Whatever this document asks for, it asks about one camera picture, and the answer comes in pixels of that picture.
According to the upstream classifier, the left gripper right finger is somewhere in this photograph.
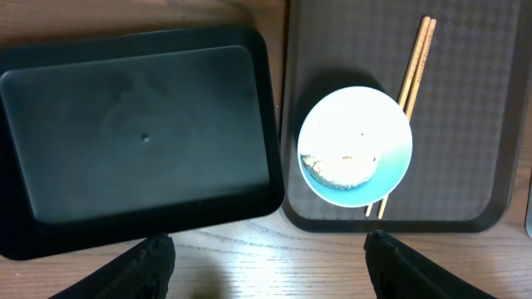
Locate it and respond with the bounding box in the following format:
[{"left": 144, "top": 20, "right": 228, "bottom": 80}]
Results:
[{"left": 364, "top": 229, "right": 494, "bottom": 299}]

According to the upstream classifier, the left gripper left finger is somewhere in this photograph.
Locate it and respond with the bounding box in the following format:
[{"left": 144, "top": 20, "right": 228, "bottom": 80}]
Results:
[{"left": 52, "top": 233, "right": 175, "bottom": 299}]

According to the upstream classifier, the right wooden chopstick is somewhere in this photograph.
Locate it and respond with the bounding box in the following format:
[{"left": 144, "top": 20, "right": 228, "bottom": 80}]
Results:
[{"left": 377, "top": 17, "right": 438, "bottom": 220}]

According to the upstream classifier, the left wooden chopstick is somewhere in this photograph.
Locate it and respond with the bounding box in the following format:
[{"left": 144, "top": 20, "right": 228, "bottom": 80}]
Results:
[{"left": 364, "top": 15, "right": 431, "bottom": 218}]

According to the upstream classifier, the light blue bowl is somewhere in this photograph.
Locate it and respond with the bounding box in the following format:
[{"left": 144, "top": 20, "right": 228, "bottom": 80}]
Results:
[{"left": 297, "top": 86, "right": 413, "bottom": 208}]

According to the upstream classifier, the wooden chopstick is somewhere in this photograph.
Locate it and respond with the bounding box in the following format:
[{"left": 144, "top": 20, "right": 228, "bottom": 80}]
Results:
[
  {"left": 364, "top": 15, "right": 431, "bottom": 218},
  {"left": 377, "top": 17, "right": 438, "bottom": 220}
]

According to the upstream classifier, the brown serving tray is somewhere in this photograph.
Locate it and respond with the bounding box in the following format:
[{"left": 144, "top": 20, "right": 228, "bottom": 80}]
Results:
[{"left": 282, "top": 0, "right": 531, "bottom": 233}]

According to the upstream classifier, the black plastic bin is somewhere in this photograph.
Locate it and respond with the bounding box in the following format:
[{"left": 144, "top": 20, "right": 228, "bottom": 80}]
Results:
[{"left": 1, "top": 26, "right": 285, "bottom": 260}]

